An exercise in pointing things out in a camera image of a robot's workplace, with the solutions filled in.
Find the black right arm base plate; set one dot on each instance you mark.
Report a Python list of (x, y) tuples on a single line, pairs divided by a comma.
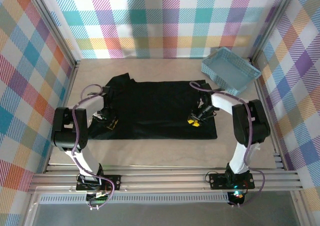
[(217, 181)]

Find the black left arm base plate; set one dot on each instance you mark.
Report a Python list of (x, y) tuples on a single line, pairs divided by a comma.
[(115, 182)]

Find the aluminium frame post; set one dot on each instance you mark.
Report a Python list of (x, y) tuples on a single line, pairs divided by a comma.
[(272, 23), (53, 28)]

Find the black t-shirt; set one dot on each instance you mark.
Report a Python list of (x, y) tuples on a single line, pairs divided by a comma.
[(160, 111)]

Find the aluminium mounting rail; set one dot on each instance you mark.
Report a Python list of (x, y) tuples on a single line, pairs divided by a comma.
[(162, 182)]

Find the light blue plastic basket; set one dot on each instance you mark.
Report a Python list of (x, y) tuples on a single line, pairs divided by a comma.
[(230, 71)]

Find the grey metal sheet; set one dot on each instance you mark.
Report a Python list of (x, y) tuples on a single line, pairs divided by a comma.
[(162, 214)]

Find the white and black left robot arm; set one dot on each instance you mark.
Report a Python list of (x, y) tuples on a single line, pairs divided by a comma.
[(85, 156)]

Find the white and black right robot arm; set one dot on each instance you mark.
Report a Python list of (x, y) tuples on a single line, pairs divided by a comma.
[(240, 126)]

